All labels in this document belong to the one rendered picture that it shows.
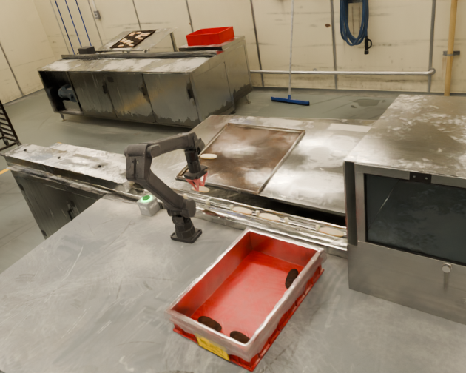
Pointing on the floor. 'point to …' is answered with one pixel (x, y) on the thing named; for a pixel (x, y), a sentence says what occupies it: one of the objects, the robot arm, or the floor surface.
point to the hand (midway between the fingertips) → (199, 187)
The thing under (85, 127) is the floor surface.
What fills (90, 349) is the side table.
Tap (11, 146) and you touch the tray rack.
